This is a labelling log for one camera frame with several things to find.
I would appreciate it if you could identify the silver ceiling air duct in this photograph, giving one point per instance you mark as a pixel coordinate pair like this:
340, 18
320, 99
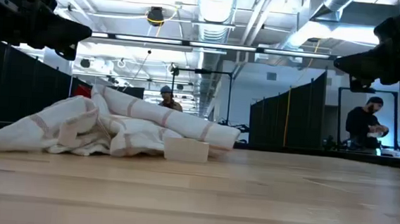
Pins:
216, 10

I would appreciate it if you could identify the person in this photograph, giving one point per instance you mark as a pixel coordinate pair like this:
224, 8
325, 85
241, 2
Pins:
167, 101
359, 126

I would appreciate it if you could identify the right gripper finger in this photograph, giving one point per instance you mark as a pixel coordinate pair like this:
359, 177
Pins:
361, 86
365, 63

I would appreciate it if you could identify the black ceiling dome device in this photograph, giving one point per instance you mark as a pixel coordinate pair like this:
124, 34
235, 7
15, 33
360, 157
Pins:
155, 16

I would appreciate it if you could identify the red object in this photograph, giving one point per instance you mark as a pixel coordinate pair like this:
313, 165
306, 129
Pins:
82, 91

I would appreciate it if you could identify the small white cloth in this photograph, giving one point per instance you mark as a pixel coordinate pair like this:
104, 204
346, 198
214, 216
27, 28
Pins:
375, 133

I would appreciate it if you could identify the black bar with light strips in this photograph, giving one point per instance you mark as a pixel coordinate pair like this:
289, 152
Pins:
225, 46

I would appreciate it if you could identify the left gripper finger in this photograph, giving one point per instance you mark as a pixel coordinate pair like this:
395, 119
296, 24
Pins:
69, 52
60, 33

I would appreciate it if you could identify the white towel with red stripes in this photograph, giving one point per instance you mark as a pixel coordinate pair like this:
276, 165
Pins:
131, 132

